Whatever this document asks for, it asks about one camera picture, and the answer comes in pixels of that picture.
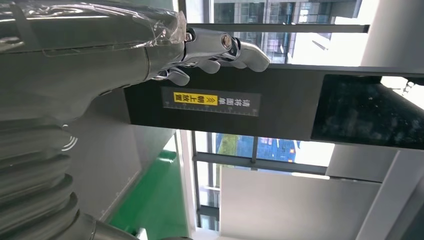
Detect dark window frame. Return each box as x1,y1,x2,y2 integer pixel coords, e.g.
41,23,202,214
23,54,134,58
177,0,370,231

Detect black inbound scanner machine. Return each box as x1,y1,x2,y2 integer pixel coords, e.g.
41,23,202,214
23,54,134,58
64,64,424,223

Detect black yellow ruler label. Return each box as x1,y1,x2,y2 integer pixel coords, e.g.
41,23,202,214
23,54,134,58
161,86,262,117

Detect grey office building outside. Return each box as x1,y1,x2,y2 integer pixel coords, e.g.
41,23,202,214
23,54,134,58
213,0,332,64

